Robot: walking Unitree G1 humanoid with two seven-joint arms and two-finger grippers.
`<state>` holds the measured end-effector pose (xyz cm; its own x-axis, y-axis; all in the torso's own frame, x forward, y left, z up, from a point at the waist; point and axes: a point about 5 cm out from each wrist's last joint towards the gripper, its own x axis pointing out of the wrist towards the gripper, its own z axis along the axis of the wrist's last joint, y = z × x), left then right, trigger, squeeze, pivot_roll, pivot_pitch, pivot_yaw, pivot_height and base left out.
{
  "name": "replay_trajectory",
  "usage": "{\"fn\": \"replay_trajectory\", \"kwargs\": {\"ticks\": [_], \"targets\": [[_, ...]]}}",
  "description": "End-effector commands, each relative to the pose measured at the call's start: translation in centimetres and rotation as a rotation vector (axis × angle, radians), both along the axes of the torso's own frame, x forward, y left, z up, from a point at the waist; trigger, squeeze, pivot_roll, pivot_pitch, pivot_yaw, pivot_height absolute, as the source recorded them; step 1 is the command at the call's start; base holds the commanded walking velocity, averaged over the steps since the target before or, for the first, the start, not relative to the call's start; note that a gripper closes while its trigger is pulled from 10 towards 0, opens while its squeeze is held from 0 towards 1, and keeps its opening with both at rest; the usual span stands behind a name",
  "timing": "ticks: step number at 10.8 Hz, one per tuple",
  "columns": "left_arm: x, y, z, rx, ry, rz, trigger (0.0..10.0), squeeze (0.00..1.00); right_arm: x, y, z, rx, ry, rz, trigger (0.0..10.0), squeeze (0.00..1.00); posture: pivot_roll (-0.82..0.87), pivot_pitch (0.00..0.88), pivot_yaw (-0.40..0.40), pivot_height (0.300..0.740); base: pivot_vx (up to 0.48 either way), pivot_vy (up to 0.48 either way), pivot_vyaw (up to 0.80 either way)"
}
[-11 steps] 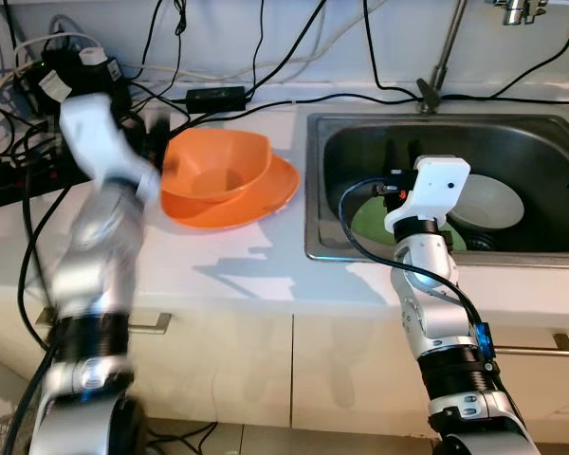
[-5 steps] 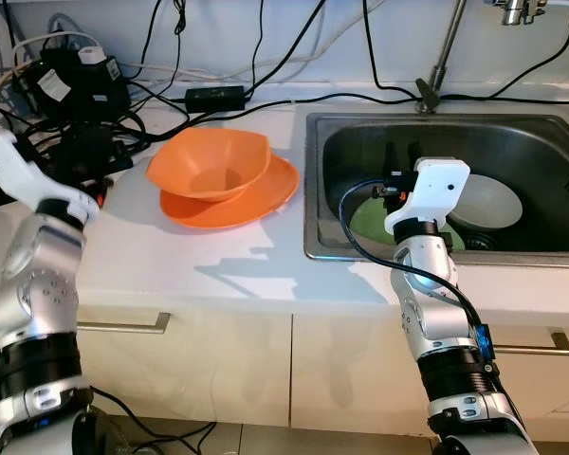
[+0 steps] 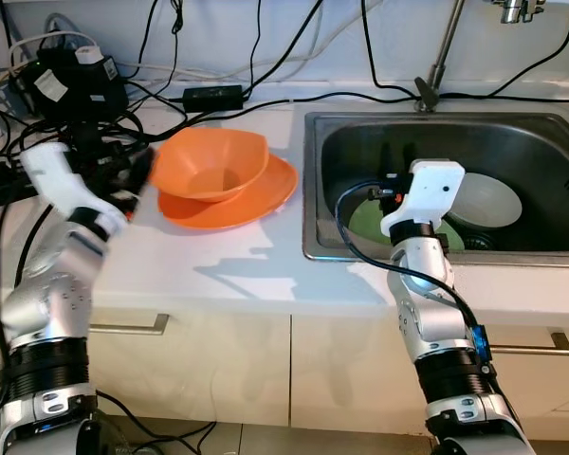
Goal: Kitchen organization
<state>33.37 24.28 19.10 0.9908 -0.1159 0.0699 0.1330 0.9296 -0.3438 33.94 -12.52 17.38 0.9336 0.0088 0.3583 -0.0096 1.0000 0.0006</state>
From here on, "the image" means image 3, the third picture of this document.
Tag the orange plastic bowl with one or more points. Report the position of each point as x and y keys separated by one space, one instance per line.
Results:
x=209 y=161

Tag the orange plastic plate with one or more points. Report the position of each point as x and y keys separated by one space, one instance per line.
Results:
x=266 y=204

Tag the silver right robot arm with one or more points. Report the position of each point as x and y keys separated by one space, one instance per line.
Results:
x=427 y=322

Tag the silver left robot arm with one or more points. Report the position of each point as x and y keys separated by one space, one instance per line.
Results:
x=47 y=303

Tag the green plate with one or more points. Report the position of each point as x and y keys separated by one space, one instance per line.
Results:
x=365 y=223

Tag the stainless steel sink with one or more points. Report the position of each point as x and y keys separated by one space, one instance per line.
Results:
x=360 y=152

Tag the white ceramic bowl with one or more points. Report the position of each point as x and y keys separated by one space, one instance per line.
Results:
x=488 y=204

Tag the sink drain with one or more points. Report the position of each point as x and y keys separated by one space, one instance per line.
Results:
x=481 y=240

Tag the black device with white labels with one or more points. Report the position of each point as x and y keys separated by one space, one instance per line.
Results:
x=71 y=90

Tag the black power adapter brick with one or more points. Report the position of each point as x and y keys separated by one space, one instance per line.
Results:
x=213 y=96

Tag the grey metal faucet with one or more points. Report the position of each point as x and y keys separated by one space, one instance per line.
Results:
x=438 y=66

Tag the chrome tap fitting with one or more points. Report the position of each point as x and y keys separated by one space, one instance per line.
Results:
x=520 y=9

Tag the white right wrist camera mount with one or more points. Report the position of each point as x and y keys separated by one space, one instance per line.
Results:
x=431 y=190

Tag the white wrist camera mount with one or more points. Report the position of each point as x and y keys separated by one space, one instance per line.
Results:
x=62 y=185
x=431 y=190

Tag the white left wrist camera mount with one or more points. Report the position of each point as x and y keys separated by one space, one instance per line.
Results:
x=62 y=185

